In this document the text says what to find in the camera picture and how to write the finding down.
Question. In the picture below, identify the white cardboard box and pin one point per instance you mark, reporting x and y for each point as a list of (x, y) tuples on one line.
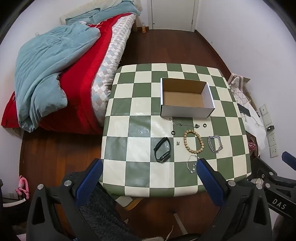
[(182, 111)]

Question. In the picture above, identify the white door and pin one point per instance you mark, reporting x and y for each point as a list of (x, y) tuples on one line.
[(173, 14)]

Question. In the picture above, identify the dark grey cloth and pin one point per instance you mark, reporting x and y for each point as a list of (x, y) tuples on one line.
[(101, 213)]

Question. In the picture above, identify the diamond patterned bed sheet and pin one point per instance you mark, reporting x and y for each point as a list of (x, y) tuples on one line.
[(108, 69)]

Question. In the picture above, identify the blue folded blanket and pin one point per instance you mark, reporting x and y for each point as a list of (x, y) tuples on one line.
[(115, 10)]

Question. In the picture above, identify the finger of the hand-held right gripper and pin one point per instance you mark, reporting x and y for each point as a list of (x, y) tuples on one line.
[(262, 168), (290, 161)]

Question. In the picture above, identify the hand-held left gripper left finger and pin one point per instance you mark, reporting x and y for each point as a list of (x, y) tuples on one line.
[(89, 183)]

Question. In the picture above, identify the white wall socket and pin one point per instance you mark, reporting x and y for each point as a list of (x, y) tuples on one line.
[(264, 113), (274, 151), (272, 139)]

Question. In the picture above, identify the black smartphone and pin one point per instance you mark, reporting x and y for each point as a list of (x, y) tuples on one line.
[(244, 109)]

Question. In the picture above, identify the pink slippers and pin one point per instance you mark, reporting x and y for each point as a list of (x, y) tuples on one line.
[(23, 186)]

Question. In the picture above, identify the blue quilt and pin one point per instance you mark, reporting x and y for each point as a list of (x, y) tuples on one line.
[(50, 69)]

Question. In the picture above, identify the white plastic bag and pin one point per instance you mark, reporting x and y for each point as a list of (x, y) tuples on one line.
[(254, 129)]

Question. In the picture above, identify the wooden table leg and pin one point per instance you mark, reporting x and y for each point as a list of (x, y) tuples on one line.
[(131, 202)]

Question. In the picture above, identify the bed with red sheet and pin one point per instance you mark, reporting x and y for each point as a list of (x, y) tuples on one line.
[(81, 76)]

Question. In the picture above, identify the green white checkered tablecloth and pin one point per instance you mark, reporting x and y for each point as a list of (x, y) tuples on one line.
[(138, 139)]

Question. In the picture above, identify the black charger plug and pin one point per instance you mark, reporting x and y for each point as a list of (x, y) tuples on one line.
[(270, 128)]

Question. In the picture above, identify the black smart band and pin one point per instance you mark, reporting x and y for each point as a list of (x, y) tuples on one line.
[(158, 148)]

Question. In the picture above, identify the white patterned tote bag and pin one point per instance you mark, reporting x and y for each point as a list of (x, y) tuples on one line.
[(238, 90)]

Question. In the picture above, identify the red white bag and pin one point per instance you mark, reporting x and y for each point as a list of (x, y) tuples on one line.
[(251, 145)]

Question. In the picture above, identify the blue pillow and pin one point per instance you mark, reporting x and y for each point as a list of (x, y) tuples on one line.
[(79, 17)]

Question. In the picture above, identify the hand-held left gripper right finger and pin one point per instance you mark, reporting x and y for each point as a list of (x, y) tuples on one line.
[(209, 183)]

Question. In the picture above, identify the plastic drink bottle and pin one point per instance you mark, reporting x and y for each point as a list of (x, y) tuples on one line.
[(144, 28)]

